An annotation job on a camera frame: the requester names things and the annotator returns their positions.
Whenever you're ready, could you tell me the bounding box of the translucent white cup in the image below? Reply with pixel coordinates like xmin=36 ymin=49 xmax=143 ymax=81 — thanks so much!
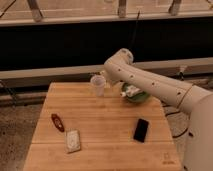
xmin=90 ymin=75 xmax=106 ymax=97

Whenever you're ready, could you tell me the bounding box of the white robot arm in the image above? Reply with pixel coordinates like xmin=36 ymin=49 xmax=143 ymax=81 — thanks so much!
xmin=101 ymin=48 xmax=213 ymax=171

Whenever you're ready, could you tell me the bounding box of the white tube in bowl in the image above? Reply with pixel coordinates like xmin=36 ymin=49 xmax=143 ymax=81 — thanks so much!
xmin=121 ymin=85 xmax=142 ymax=97

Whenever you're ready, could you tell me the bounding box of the green bowl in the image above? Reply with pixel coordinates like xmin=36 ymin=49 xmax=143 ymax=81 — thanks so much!
xmin=121 ymin=83 xmax=149 ymax=103

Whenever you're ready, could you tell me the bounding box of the black smartphone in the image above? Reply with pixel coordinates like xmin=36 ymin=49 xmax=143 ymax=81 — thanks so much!
xmin=133 ymin=119 xmax=149 ymax=143

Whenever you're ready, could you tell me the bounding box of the red pocket knife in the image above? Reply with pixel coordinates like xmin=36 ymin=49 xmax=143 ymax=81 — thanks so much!
xmin=51 ymin=114 xmax=65 ymax=132

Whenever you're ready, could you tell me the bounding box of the black cable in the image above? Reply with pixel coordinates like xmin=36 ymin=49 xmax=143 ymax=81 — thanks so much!
xmin=129 ymin=10 xmax=141 ymax=53

